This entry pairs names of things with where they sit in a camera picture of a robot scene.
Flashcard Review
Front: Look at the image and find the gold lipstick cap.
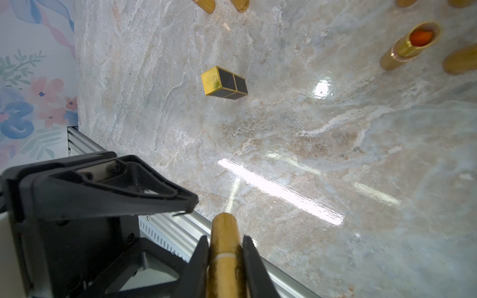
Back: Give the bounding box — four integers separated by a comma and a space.
443, 44, 477, 75
447, 0, 477, 9
231, 0, 250, 13

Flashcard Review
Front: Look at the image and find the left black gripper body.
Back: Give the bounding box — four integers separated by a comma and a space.
1, 164, 139, 298

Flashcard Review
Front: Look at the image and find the gold lipstick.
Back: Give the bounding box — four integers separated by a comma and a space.
206, 212, 247, 298
395, 0, 417, 7
193, 0, 216, 14
380, 21, 441, 70

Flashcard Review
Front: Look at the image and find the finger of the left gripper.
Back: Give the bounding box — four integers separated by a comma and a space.
80, 238, 188, 298
18, 154, 199, 221

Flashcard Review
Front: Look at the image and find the small yellow green box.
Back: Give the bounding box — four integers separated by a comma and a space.
201, 66, 248, 100

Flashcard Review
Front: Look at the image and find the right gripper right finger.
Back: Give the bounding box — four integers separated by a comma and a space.
242, 235, 280, 298

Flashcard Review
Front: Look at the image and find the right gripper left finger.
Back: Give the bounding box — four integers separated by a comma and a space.
172, 236, 209, 298

